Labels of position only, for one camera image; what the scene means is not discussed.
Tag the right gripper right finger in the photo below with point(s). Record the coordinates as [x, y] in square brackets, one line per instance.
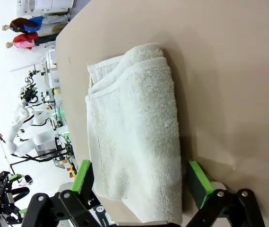
[219, 208]

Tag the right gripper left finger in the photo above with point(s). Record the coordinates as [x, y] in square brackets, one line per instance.
[65, 208]

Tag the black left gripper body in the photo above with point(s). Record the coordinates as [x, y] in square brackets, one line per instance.
[2, 198]

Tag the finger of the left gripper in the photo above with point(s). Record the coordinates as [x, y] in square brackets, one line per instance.
[18, 212]
[14, 177]

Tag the cream white terry towel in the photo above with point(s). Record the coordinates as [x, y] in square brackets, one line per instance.
[136, 130]

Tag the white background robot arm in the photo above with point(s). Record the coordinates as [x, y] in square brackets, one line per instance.
[25, 144]

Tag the yellow emergency stop box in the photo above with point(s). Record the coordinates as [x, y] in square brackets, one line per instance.
[72, 171]

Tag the white shelf unit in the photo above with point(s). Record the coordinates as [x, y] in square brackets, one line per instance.
[52, 71]

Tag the mannequin in red pink top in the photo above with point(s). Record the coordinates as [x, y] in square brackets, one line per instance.
[25, 40]

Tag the mannequin in blue top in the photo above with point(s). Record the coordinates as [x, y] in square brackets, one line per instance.
[30, 24]

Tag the white storage boxes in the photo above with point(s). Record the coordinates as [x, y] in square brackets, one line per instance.
[51, 3]

